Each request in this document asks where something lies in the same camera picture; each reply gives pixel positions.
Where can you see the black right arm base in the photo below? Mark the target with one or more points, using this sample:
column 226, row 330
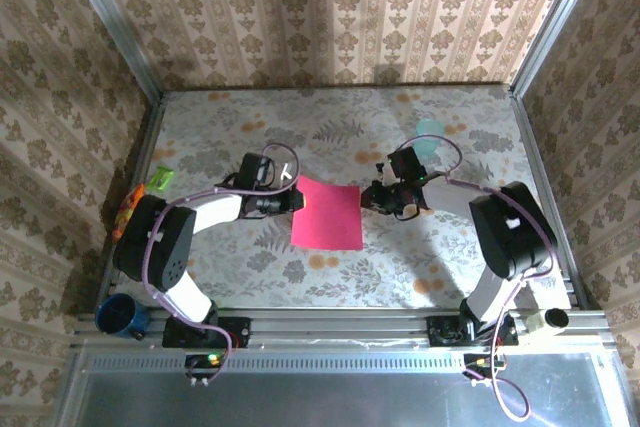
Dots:
column 442, row 332

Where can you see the small circuit board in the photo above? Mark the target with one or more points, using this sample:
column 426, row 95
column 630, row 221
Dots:
column 482, row 364
column 202, row 364

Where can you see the small black cylinder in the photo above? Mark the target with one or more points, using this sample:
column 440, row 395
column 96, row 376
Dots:
column 557, row 319

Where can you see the long aluminium base rail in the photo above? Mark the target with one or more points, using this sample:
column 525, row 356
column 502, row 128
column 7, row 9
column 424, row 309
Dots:
column 340, row 327

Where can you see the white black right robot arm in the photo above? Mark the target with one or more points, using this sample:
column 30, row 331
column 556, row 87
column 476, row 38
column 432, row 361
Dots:
column 505, row 227

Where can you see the green snack packet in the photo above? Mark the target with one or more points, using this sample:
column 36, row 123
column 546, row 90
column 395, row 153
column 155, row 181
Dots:
column 162, row 178

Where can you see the orange snack packet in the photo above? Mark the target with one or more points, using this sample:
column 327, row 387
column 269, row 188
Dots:
column 127, row 212

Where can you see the teal plastic cup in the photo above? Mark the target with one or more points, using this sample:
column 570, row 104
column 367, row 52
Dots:
column 431, row 129

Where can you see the aluminium side rail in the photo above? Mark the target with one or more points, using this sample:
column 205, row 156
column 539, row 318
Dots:
column 142, row 157
column 542, row 182

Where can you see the blue mug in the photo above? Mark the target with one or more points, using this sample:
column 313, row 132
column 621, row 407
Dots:
column 117, row 316

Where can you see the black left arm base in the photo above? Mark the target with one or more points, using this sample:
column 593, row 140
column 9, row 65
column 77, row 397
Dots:
column 235, row 332

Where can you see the grey metal panel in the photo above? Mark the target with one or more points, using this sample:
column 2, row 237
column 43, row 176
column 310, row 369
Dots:
column 325, row 397

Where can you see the pink paper sheet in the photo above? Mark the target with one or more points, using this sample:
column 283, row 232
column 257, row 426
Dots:
column 327, row 214

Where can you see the aluminium corner post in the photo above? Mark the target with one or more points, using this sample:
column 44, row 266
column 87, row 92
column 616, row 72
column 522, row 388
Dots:
column 552, row 22
column 115, row 27

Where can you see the floral table cloth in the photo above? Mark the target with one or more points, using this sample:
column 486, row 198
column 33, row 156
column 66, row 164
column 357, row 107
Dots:
column 300, row 117

